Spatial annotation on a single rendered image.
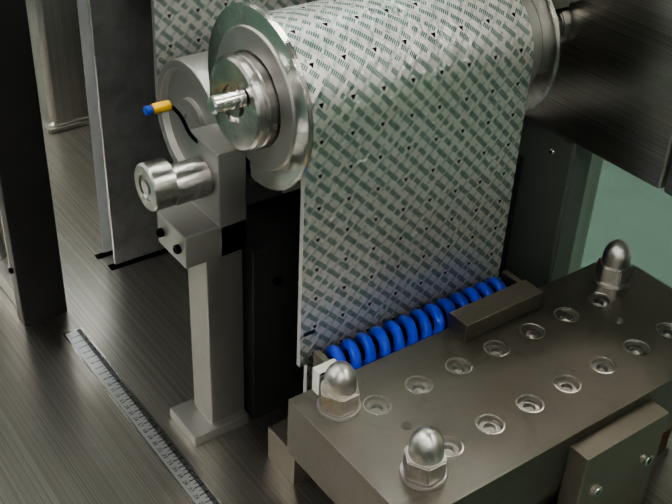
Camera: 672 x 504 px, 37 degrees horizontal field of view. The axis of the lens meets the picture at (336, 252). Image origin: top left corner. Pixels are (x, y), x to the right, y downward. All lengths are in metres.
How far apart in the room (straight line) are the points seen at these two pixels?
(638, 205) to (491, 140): 2.40
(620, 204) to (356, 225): 2.47
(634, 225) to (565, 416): 2.34
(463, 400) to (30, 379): 0.46
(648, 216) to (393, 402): 2.45
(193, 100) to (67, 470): 0.36
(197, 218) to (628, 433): 0.40
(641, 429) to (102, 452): 0.49
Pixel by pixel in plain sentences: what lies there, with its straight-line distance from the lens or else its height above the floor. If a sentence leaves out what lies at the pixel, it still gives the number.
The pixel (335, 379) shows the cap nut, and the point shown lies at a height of 1.07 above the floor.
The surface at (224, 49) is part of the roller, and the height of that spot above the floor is 1.28.
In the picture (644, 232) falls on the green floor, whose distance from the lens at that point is 3.15.
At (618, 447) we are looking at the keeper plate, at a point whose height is 1.01.
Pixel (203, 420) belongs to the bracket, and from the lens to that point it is 0.99.
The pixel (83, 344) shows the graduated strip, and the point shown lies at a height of 0.90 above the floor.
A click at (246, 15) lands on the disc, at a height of 1.31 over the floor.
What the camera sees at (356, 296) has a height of 1.07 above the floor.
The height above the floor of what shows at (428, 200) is 1.15.
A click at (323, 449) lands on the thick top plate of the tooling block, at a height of 1.02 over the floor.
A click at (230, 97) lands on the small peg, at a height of 1.27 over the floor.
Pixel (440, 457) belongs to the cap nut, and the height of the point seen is 1.06.
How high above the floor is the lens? 1.59
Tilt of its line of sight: 34 degrees down
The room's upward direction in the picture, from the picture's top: 3 degrees clockwise
